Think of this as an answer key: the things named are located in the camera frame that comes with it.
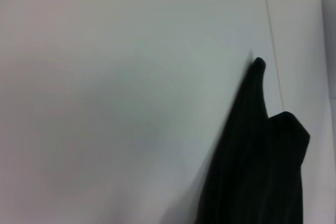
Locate black shirt with FREE print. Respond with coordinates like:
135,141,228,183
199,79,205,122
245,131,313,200
194,56,311,224

